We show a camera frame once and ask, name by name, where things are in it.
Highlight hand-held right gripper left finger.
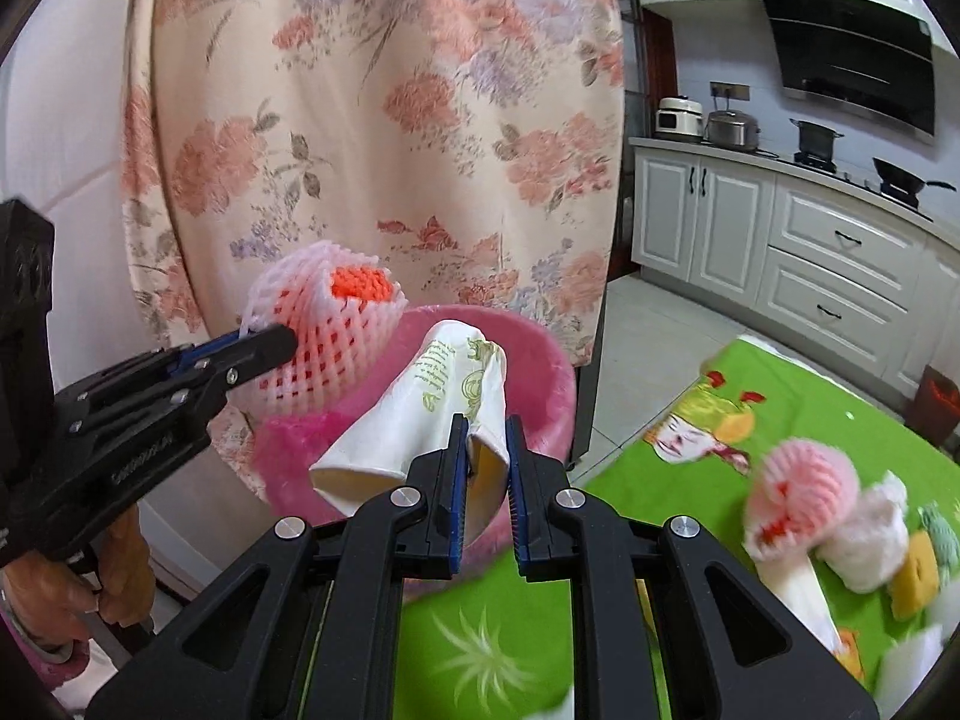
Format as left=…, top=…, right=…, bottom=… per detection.
left=85, top=414, right=472, bottom=720

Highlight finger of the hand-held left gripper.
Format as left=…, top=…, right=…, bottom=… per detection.
left=71, top=324, right=299, bottom=440
left=56, top=330, right=260, bottom=407

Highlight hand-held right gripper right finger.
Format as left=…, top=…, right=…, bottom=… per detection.
left=504, top=414, right=878, bottom=720

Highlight orange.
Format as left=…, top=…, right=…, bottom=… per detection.
left=238, top=240, right=410, bottom=421

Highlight crushed white paper cup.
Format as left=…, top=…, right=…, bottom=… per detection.
left=309, top=320, right=511, bottom=548

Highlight pink trash bin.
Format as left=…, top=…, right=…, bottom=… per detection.
left=255, top=304, right=578, bottom=563

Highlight yellow sponge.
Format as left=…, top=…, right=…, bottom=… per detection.
left=889, top=531, right=943, bottom=620

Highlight person's left hand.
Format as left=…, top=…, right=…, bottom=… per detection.
left=0, top=506, right=156, bottom=650

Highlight green printed tablecloth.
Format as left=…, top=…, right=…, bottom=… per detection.
left=401, top=336, right=960, bottom=720

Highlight floral curtain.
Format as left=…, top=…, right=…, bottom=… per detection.
left=120, top=0, right=627, bottom=503

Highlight pink foam net fruit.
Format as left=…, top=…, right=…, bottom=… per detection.
left=742, top=439, right=862, bottom=563

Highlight white lower kitchen cabinets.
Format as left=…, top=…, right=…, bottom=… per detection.
left=628, top=136, right=960, bottom=413

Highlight white foam block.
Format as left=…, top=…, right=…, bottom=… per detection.
left=855, top=624, right=947, bottom=718

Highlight white rice cooker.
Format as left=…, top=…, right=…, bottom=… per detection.
left=655, top=95, right=706, bottom=142

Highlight steel pressure cooker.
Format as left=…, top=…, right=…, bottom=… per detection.
left=705, top=109, right=762, bottom=152

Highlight red floor bin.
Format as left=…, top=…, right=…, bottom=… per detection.
left=913, top=364, right=960, bottom=428

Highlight brown glass door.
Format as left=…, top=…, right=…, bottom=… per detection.
left=611, top=0, right=680, bottom=286

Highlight black cooking pot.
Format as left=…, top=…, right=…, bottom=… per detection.
left=789, top=118, right=845, bottom=166

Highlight black wok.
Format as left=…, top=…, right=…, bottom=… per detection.
left=872, top=157, right=959, bottom=203

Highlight black range hood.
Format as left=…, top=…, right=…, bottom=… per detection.
left=757, top=0, right=938, bottom=140

